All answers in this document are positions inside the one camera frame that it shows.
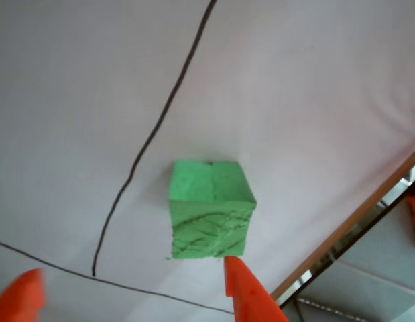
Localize green cube block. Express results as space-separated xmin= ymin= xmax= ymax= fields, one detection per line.
xmin=165 ymin=160 xmax=257 ymax=260

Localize wooden table edge strip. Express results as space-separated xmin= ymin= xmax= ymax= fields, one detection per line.
xmin=270 ymin=143 xmax=415 ymax=303

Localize white paper sheet black lines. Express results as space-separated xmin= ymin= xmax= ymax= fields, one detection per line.
xmin=0 ymin=0 xmax=415 ymax=322

